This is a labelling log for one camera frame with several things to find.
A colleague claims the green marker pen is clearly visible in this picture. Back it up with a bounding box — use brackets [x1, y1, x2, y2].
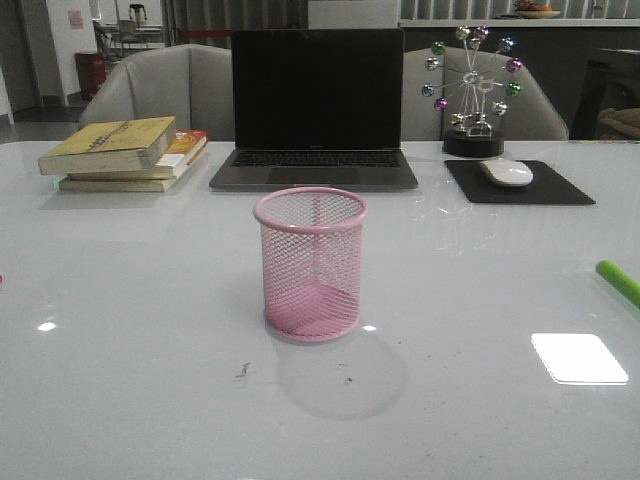
[595, 260, 640, 308]

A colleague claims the pink mesh pen holder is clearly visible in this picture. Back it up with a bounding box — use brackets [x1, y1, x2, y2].
[254, 186, 368, 343]

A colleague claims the grey open laptop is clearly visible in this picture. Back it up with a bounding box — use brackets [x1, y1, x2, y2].
[210, 28, 418, 191]

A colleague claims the orange white middle book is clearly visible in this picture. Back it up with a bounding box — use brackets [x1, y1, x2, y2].
[68, 129, 207, 180]

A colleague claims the grey left armchair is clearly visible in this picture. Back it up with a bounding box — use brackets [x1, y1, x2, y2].
[79, 44, 235, 141]

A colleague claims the white computer mouse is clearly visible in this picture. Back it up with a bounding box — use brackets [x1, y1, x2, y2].
[479, 158, 534, 187]

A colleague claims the yellow top book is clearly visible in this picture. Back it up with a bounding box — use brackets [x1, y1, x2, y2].
[38, 116, 176, 175]

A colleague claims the ferris wheel desk ornament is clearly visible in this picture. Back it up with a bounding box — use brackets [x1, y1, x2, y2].
[421, 25, 522, 158]

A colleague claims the black mouse pad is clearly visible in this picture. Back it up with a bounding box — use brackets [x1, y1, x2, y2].
[445, 160, 595, 205]

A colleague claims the pale bottom book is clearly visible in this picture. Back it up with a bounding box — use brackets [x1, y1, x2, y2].
[57, 147, 205, 192]

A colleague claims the red trash bin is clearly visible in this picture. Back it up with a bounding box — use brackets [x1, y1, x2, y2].
[74, 52, 106, 100]

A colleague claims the fruit bowl on counter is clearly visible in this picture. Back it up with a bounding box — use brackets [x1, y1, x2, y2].
[514, 0, 560, 19]

